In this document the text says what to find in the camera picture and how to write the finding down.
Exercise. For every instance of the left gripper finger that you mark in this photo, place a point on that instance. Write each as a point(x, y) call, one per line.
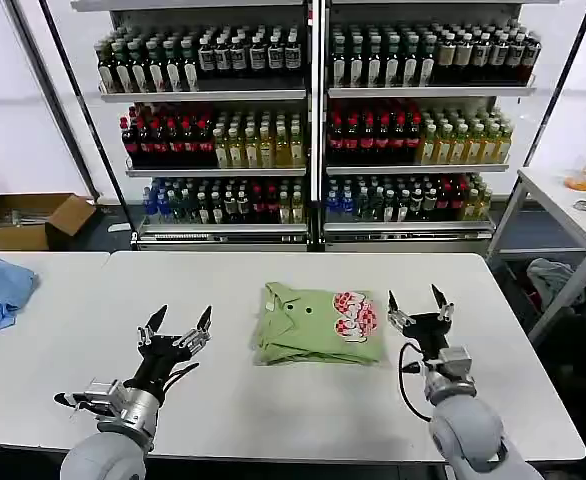
point(153, 325)
point(200, 332)

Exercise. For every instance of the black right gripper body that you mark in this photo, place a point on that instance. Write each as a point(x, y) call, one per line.
point(433, 332)

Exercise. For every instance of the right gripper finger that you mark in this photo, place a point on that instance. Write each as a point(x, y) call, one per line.
point(400, 317)
point(445, 311)

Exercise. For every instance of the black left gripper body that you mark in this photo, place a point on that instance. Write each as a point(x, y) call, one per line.
point(158, 362)

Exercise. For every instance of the green shirt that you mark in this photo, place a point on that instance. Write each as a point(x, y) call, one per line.
point(303, 335)

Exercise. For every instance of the grey clothes pile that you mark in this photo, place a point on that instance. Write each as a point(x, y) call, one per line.
point(550, 277)

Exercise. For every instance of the white side table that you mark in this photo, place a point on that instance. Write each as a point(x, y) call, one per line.
point(573, 215)

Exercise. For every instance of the open cardboard box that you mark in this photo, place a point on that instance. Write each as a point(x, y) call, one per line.
point(23, 230)

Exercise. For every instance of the shelf rack with bottles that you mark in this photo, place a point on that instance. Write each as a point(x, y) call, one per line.
point(423, 125)
point(213, 125)

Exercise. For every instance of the black slanted frame pole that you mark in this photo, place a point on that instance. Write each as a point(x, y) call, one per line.
point(560, 80)
point(50, 100)
point(88, 120)

